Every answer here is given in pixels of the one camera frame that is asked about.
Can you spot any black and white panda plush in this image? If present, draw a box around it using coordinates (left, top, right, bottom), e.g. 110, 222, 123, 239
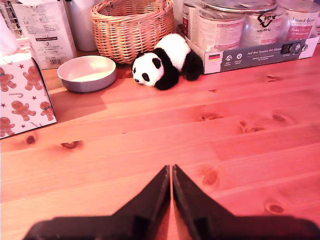
131, 33, 205, 91

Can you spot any tin can with recycling symbol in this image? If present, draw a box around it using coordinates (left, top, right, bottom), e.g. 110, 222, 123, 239
243, 4, 287, 48

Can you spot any metal wire rack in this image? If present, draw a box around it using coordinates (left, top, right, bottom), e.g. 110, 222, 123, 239
0, 0, 15, 36

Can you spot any tin can with pink label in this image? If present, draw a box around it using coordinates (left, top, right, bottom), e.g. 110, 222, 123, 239
281, 0, 320, 43

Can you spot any grey printed cardboard tray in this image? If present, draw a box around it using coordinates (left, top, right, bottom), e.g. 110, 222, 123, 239
176, 23, 320, 75

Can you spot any tin can with red label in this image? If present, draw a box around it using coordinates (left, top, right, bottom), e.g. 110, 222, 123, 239
181, 2, 201, 42

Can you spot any white tissue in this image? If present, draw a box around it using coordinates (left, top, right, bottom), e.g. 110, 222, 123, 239
0, 12, 20, 58

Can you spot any woven wicker basket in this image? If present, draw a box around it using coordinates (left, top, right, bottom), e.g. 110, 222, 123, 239
90, 0, 177, 65

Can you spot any shallow grey bowl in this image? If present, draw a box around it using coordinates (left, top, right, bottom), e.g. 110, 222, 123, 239
56, 55, 118, 94

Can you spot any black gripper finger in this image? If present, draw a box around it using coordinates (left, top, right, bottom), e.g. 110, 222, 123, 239
172, 164, 237, 240
109, 164, 172, 240

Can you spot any gingerbread print tissue box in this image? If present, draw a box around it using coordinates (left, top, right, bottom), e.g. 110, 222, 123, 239
0, 37, 58, 140

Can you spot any white bottle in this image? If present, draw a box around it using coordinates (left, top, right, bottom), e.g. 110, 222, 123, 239
62, 0, 99, 53

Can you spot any white labelled tin can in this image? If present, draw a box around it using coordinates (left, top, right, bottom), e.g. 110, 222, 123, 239
196, 7, 246, 51

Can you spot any white printed carton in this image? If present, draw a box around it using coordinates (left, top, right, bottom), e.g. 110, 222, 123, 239
11, 0, 78, 70

